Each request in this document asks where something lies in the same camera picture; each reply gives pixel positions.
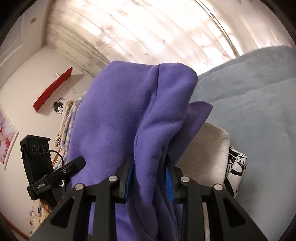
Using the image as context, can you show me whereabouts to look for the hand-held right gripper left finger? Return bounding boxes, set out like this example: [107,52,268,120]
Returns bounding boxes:
[30,154,136,241]

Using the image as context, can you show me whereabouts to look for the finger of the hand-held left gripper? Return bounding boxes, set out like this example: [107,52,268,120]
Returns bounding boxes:
[60,156,86,178]

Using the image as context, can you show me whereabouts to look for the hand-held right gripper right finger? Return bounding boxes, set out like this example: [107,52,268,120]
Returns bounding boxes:
[164,155,269,241]

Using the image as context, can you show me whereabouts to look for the purple zip hoodie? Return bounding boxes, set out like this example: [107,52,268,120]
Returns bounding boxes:
[63,60,213,241]

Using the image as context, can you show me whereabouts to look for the purple floral quilt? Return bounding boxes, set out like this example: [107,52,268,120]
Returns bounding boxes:
[54,91,87,167]

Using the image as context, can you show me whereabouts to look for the folded grey sweatshirt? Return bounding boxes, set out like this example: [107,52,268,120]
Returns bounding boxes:
[176,122,230,188]

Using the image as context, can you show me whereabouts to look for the folded black and white garment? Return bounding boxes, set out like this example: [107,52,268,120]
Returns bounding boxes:
[223,146,248,198]

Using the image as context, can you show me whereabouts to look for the blue-grey bed blanket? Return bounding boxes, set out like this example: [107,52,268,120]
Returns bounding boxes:
[188,45,296,241]

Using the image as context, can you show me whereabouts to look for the white leaf-print curtain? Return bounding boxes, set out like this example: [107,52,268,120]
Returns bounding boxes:
[45,0,296,79]

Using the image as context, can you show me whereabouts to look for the thin black cable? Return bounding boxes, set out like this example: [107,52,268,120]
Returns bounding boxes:
[50,150,65,167]

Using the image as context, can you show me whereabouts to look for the pink wall picture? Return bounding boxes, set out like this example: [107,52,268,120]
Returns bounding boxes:
[0,109,19,171]

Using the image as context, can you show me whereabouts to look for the black wall sticker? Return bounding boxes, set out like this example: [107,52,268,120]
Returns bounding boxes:
[52,97,66,115]

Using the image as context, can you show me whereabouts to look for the red wall shelf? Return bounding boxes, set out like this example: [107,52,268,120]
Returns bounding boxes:
[32,67,74,113]

